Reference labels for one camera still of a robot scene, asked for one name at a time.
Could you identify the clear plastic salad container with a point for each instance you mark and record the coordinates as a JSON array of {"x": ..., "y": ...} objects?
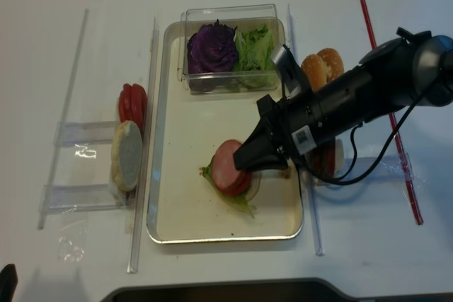
[{"x": 241, "y": 18}]

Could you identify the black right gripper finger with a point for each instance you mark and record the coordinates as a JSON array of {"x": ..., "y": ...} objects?
[
  {"x": 261, "y": 144},
  {"x": 268, "y": 164}
]

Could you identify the pink meat patty slice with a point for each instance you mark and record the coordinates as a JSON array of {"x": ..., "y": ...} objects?
[{"x": 224, "y": 173}]

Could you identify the green lettuce in container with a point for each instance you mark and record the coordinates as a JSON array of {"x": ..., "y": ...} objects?
[{"x": 254, "y": 49}]

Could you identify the sesame bun top inner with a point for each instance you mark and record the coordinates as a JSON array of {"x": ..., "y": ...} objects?
[{"x": 315, "y": 69}]

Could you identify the black monitor base edge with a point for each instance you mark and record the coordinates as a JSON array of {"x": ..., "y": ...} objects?
[{"x": 267, "y": 290}]

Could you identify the red tomato slices stack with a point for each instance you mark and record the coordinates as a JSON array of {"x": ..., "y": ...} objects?
[{"x": 132, "y": 104}]

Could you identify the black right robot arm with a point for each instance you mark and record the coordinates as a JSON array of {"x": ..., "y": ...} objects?
[{"x": 413, "y": 69}]

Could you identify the sesame bun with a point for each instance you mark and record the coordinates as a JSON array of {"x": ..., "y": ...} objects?
[
  {"x": 333, "y": 63},
  {"x": 315, "y": 69}
]

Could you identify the clear left rack rail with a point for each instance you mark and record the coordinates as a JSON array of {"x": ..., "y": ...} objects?
[{"x": 133, "y": 264}]

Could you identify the bun bottom on tray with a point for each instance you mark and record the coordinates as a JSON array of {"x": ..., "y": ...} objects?
[{"x": 253, "y": 188}]

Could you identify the dark red meat patties stack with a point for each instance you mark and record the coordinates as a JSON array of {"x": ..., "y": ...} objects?
[{"x": 323, "y": 159}]

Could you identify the purple cabbage leaf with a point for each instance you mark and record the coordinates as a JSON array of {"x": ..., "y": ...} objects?
[{"x": 212, "y": 49}]

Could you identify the lettuce leaf on tray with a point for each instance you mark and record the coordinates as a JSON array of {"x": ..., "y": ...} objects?
[{"x": 238, "y": 202}]

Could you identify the white pusher block lower right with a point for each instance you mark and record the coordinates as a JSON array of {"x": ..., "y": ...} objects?
[{"x": 339, "y": 155}]

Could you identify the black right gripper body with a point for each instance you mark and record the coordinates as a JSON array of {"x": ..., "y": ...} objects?
[{"x": 274, "y": 130}]

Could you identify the sesame bun top outer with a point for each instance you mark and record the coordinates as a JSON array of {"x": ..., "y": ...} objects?
[{"x": 333, "y": 63}]

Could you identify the clear thin left rod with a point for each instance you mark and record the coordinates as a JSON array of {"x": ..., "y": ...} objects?
[{"x": 47, "y": 189}]

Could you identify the metal baking tray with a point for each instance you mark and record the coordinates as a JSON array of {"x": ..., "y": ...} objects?
[{"x": 183, "y": 207}]

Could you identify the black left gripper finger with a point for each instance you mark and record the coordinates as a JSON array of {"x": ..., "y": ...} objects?
[{"x": 8, "y": 283}]

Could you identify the clear right lower track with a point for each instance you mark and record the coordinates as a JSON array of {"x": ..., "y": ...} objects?
[{"x": 388, "y": 169}]

